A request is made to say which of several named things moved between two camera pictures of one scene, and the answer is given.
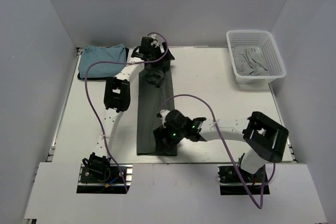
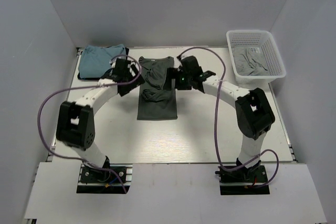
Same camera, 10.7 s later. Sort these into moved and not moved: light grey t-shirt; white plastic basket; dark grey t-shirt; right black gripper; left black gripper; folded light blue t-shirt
Moved: right black gripper; left black gripper; dark grey t-shirt
Not moved: light grey t-shirt; white plastic basket; folded light blue t-shirt
